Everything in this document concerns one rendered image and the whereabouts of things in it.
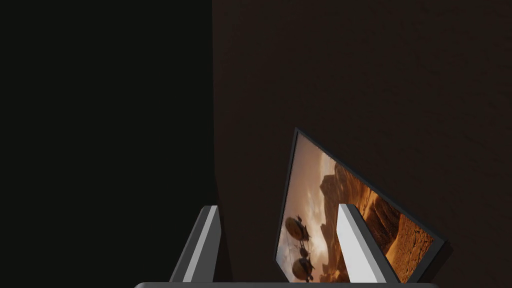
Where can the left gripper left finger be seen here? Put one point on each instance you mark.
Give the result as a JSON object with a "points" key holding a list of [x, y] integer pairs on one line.
{"points": [[204, 248]]}

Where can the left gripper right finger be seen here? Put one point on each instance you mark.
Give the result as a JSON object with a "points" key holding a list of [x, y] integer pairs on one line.
{"points": [[358, 250]]}

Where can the framed desert landscape picture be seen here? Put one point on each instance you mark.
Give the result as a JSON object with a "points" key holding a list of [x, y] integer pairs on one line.
{"points": [[308, 208]]}

